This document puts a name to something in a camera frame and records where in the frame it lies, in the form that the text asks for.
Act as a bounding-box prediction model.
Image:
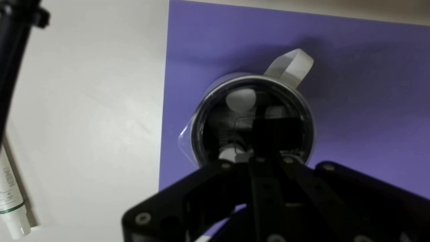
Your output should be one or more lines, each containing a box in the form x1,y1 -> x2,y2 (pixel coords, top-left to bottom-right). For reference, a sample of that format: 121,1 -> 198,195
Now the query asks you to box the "white travel mug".
178,48 -> 315,167

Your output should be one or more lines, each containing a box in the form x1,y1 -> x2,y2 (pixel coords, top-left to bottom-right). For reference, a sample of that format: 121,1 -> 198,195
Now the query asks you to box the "black cable near wrist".
0,0 -> 51,146

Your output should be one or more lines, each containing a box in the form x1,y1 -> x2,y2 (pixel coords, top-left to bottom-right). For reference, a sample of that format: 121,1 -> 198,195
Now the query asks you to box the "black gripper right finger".
253,106 -> 430,242

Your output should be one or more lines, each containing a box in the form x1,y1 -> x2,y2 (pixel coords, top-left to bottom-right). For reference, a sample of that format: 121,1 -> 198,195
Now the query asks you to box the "small white tube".
0,148 -> 31,239

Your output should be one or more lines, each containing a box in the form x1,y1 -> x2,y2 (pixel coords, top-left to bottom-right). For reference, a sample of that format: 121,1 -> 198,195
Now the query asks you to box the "purple rectangular mat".
159,0 -> 430,242

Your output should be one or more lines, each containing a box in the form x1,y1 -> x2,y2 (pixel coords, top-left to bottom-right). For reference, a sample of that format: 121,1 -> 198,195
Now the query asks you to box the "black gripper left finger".
121,161 -> 251,242

